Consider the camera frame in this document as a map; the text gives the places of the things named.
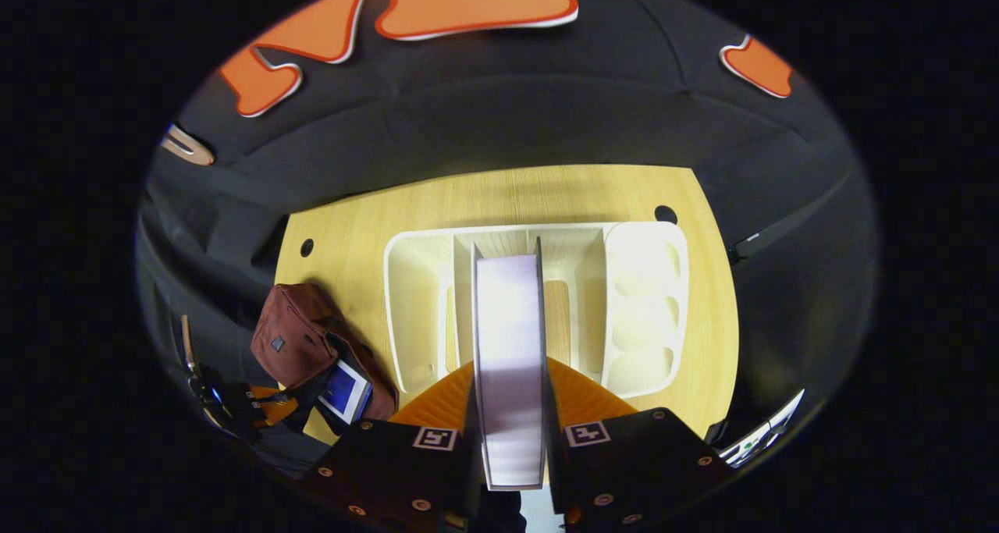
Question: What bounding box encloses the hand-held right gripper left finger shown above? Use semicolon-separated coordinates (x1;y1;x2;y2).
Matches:
299;360;482;532

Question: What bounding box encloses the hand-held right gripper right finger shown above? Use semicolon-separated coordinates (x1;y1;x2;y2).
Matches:
542;356;736;530

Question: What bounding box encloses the blue book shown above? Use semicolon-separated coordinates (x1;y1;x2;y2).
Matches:
316;359;374;426

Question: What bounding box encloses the red-brown schoolbag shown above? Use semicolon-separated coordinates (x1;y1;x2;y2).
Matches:
250;283;399;425

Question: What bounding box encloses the grey book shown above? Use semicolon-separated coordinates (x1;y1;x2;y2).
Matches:
471;236;547;491

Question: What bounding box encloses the white bookshelf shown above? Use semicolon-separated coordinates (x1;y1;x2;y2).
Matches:
382;221;691;397

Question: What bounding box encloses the black backdrop cloth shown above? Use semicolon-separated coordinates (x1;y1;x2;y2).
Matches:
137;0;879;456

